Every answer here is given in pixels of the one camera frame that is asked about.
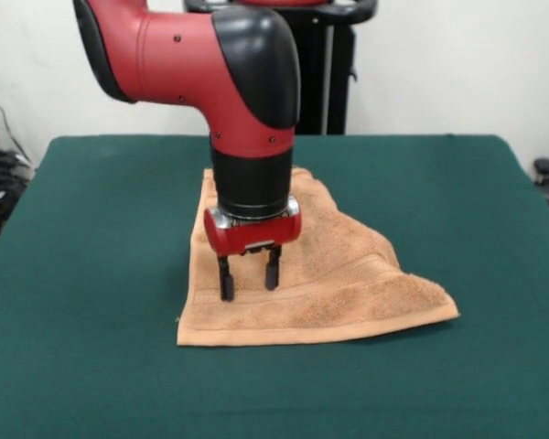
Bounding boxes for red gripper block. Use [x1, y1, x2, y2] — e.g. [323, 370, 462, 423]
[203, 195, 304, 304]

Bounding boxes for tan terry towel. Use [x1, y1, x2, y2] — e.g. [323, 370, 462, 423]
[176, 166, 461, 348]

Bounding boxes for dark green table cloth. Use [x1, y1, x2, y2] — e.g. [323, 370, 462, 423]
[0, 134, 549, 439]

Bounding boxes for black cluttered equipment pile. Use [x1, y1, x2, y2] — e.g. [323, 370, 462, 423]
[0, 149, 35, 240]

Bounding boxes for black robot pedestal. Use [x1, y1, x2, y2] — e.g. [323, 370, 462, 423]
[184, 0, 379, 136]

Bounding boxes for grey wall cable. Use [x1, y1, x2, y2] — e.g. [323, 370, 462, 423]
[0, 82, 31, 164]

